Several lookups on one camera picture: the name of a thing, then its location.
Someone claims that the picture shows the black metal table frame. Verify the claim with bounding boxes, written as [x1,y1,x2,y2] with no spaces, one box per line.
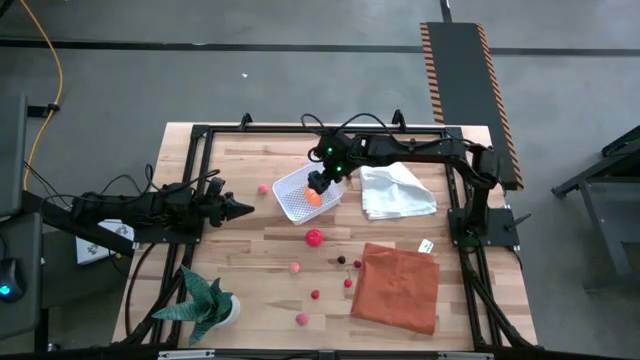
[118,108,540,351]

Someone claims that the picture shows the black computer mouse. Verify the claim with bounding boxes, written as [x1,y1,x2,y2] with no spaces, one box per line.
[0,257,25,304]

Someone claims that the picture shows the white perforated plastic basket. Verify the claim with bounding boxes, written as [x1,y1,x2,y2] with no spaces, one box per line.
[271,161,346,226]

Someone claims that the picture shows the green plant in white pot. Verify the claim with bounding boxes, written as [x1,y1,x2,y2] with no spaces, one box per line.
[150,264,242,348]

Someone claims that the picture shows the black support beam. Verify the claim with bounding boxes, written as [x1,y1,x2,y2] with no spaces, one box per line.
[19,191,137,258]

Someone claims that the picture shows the black side table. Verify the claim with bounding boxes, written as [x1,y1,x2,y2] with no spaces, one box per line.
[550,124,640,292]

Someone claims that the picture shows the dark cable loop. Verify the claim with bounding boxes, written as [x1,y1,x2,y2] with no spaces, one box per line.
[123,242,157,332]

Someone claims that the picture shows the silver metal bracket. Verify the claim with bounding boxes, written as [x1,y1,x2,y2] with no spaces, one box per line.
[437,351,495,360]
[157,349,216,360]

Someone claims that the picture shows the white folded cloth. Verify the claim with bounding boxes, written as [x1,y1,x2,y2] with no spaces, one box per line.
[358,160,438,222]

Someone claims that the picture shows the yellow cable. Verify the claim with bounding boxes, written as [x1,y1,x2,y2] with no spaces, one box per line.
[18,0,65,192]

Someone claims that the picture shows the white printed box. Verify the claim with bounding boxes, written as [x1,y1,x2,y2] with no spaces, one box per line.
[74,218,136,266]

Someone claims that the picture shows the black cable clamp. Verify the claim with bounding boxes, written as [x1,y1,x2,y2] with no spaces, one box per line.
[26,102,61,119]

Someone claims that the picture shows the orange folded cloth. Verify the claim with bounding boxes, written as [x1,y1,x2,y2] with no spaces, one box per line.
[349,242,442,337]

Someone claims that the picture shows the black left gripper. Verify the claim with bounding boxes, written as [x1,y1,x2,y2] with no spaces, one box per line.
[199,175,255,230]

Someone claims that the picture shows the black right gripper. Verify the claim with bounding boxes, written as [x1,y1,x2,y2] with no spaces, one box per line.
[306,128,366,196]

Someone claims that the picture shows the grey desk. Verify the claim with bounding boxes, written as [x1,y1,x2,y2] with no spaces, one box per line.
[0,93,45,342]

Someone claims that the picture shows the orange toy fruit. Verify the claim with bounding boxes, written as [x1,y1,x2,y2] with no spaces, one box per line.
[303,185,324,208]

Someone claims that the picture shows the black striped-edge floor mat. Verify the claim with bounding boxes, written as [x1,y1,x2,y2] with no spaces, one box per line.
[418,21,525,192]

